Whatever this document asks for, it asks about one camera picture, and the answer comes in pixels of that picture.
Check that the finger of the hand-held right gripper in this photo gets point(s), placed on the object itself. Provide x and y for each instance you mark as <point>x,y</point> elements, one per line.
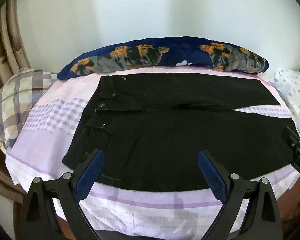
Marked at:
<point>290,137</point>

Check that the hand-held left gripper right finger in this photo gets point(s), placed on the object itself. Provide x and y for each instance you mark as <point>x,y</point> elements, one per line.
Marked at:
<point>212,175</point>

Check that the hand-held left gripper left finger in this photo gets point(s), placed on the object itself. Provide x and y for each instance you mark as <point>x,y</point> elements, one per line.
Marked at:
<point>91,172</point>

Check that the black pants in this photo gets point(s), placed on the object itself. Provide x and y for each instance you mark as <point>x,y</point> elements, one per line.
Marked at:
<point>165,135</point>

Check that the brown bed base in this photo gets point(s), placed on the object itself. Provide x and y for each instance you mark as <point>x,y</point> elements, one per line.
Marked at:
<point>292,205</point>

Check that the white dotted cloth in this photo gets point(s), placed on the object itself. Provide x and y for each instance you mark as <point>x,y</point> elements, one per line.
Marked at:
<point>295,92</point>

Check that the purple checked bed sheet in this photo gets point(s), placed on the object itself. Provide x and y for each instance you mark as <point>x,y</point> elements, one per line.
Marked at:
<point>52,135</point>

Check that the plaid pillow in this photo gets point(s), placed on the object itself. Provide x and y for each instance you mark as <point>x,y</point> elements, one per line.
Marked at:
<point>15,97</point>

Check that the navy orange printed blanket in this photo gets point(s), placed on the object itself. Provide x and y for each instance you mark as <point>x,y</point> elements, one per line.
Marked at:
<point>180,52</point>

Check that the rattan headboard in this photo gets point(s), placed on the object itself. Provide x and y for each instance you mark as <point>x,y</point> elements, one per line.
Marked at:
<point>5,42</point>

